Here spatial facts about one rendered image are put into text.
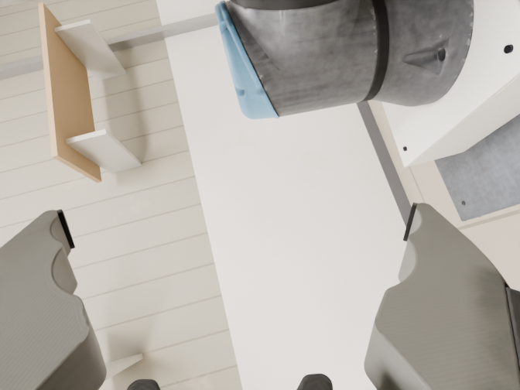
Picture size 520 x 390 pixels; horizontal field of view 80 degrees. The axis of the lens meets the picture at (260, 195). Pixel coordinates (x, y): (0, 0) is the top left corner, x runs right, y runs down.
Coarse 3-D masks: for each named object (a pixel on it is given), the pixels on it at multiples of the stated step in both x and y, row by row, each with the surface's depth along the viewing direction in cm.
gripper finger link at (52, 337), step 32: (32, 224) 10; (64, 224) 11; (0, 256) 9; (32, 256) 9; (64, 256) 9; (0, 288) 8; (32, 288) 8; (64, 288) 9; (0, 320) 7; (32, 320) 7; (64, 320) 7; (0, 352) 6; (32, 352) 6; (64, 352) 6; (96, 352) 7; (0, 384) 6; (32, 384) 6; (64, 384) 6; (96, 384) 7
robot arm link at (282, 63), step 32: (256, 0) 32; (288, 0) 31; (320, 0) 31; (352, 0) 33; (224, 32) 35; (256, 32) 34; (288, 32) 33; (320, 32) 33; (352, 32) 35; (256, 64) 35; (288, 64) 35; (320, 64) 36; (352, 64) 37; (256, 96) 37; (288, 96) 38; (320, 96) 39; (352, 96) 41
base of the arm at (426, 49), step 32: (384, 0) 35; (416, 0) 35; (448, 0) 34; (384, 32) 35; (416, 32) 35; (448, 32) 34; (384, 64) 37; (416, 64) 37; (448, 64) 36; (384, 96) 42; (416, 96) 41
